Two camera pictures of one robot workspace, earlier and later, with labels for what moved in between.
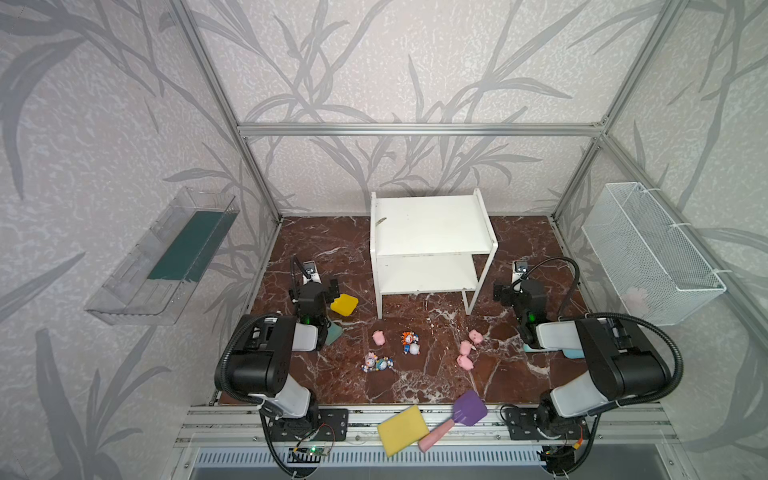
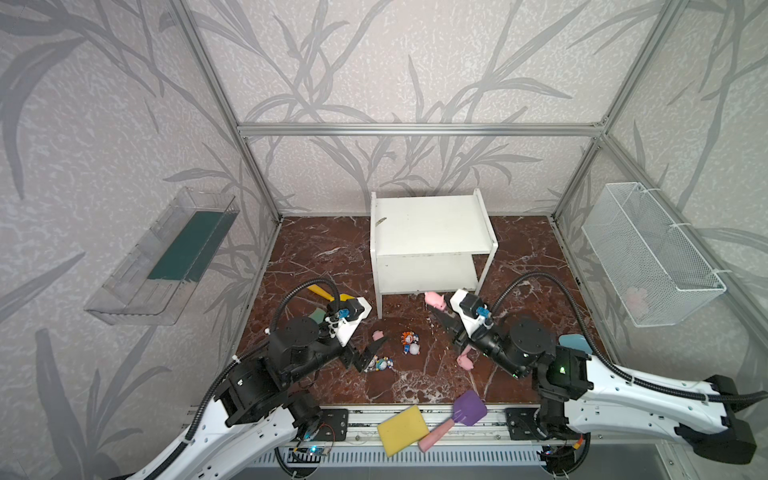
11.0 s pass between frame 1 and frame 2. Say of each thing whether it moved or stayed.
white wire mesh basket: stayed
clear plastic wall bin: stayed
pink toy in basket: stayed
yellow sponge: stayed
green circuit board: stayed
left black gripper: moved
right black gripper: moved
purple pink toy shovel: stayed
